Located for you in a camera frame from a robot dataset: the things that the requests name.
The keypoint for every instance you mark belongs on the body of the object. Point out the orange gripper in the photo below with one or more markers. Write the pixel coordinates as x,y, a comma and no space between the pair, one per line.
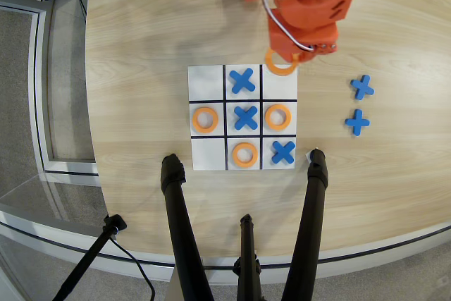
299,38

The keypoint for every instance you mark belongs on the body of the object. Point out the blue foam cross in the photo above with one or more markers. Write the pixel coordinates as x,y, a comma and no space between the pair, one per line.
246,118
357,122
283,152
242,81
362,87

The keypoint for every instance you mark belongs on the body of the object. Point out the small white paper tag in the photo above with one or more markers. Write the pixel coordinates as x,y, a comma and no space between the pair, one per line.
307,156

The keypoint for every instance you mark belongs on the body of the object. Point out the white tic-tac-toe board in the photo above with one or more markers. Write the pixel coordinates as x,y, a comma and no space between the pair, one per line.
206,82

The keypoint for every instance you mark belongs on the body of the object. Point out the thin black tripod leg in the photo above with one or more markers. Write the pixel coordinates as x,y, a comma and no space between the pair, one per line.
248,262

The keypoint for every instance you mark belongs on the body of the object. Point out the black stand with clamp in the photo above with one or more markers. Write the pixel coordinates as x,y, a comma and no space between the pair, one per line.
88,258

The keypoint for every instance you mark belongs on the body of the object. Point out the white metal frame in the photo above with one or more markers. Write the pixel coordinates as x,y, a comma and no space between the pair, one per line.
40,103

